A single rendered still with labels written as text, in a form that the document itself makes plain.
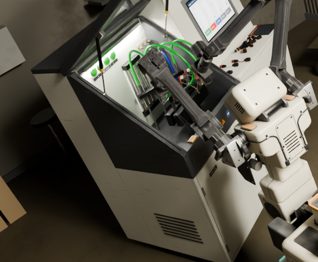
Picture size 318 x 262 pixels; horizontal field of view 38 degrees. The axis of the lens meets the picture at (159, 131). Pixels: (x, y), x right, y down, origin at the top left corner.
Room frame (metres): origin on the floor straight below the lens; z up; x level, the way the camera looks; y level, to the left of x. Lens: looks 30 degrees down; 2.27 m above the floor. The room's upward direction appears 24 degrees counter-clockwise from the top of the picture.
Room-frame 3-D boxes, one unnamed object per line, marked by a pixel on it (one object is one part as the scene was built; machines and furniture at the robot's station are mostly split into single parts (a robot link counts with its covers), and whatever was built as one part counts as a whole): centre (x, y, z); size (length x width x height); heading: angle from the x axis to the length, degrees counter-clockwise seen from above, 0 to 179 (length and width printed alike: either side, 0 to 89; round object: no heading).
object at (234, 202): (2.17, -0.31, 0.44); 0.65 x 0.02 x 0.68; 133
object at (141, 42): (2.72, -0.13, 1.20); 0.13 x 0.03 x 0.31; 133
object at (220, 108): (2.19, -0.30, 0.87); 0.62 x 0.04 x 0.16; 133
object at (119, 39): (2.55, 0.04, 1.43); 0.54 x 0.03 x 0.02; 133
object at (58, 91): (2.94, -0.08, 0.75); 1.40 x 0.28 x 1.50; 133
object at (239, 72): (2.73, -0.75, 0.96); 0.70 x 0.22 x 0.03; 133
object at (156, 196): (2.38, -0.12, 0.39); 0.70 x 0.58 x 0.79; 133
